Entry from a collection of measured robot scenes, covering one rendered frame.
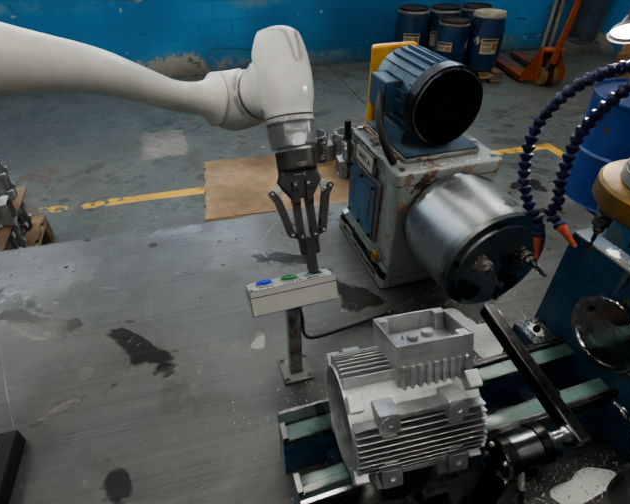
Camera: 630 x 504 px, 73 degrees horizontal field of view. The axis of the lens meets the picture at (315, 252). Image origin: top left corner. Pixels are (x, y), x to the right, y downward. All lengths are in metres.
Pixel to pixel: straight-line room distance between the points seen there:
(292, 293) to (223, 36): 5.31
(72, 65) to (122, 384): 0.69
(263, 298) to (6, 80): 0.49
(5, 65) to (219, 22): 5.36
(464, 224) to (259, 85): 0.48
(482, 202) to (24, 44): 0.79
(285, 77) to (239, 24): 5.19
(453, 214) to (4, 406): 1.04
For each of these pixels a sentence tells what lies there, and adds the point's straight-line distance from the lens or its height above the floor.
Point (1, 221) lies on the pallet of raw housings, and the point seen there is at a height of 0.39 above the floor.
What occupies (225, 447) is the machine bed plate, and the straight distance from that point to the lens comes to 0.95.
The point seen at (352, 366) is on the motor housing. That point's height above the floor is 1.10.
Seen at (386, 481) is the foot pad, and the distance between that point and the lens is 0.68.
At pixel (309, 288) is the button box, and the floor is 1.07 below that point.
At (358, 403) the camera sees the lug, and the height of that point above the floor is 1.10.
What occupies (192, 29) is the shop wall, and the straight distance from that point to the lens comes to 5.94.
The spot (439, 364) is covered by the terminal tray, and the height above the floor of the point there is 1.11.
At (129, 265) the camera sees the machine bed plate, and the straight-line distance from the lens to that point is 1.39.
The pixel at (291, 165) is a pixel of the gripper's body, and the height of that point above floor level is 1.27.
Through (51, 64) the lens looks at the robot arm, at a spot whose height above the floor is 1.48.
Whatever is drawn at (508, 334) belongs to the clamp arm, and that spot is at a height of 1.06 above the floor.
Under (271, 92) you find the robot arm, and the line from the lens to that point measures 0.79.
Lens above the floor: 1.63
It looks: 39 degrees down
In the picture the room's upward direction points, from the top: straight up
